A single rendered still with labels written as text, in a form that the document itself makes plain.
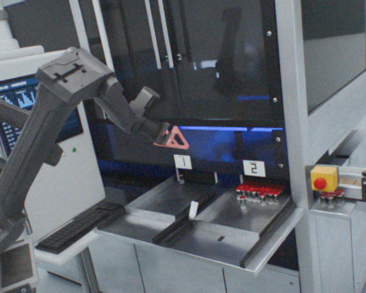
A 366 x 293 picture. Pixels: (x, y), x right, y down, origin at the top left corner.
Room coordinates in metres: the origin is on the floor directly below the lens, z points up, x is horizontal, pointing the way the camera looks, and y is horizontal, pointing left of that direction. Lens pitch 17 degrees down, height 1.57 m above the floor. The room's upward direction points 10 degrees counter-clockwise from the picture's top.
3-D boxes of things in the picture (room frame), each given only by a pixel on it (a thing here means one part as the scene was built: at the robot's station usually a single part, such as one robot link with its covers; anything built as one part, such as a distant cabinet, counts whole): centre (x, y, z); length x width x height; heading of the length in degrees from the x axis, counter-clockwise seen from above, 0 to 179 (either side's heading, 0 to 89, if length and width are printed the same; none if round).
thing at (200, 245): (1.36, -0.02, 0.87); 0.70 x 0.48 x 0.02; 51
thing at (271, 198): (1.38, -0.25, 0.91); 0.18 x 0.02 x 0.05; 51
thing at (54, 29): (2.06, 0.58, 1.51); 0.49 x 0.01 x 0.59; 51
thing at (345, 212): (1.27, -0.50, 0.87); 0.14 x 0.13 x 0.02; 141
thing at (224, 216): (1.31, -0.19, 0.90); 0.34 x 0.26 x 0.04; 141
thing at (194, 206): (1.30, 0.04, 0.91); 0.14 x 0.03 x 0.06; 140
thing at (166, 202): (1.52, 0.07, 0.90); 0.34 x 0.26 x 0.04; 141
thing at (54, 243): (1.58, 0.50, 0.82); 0.40 x 0.14 x 0.02; 144
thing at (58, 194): (1.72, 0.65, 1.19); 0.50 x 0.19 x 0.78; 144
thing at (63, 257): (1.59, 0.51, 0.79); 0.45 x 0.28 x 0.03; 144
